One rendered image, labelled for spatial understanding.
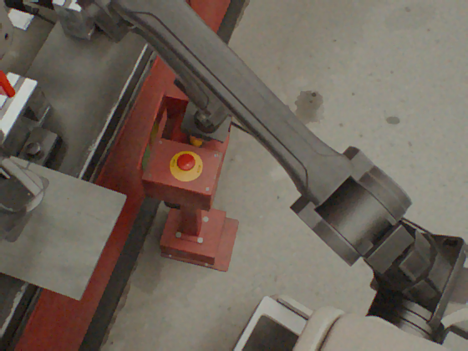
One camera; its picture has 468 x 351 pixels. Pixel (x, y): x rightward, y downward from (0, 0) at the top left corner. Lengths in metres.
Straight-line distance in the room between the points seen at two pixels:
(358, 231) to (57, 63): 0.78
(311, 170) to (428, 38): 1.97
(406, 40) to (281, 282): 1.25
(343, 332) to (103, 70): 0.80
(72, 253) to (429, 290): 0.52
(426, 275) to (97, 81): 0.76
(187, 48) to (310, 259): 1.42
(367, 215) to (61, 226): 0.49
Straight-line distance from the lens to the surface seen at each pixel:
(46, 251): 0.83
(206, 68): 0.52
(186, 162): 1.05
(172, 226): 1.72
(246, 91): 0.52
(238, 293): 1.80
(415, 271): 0.60
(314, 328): 0.48
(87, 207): 0.84
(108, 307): 1.77
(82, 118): 1.05
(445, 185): 2.13
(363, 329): 0.46
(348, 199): 0.56
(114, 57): 1.12
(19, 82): 1.01
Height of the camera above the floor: 1.77
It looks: 68 degrees down
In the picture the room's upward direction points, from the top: 9 degrees clockwise
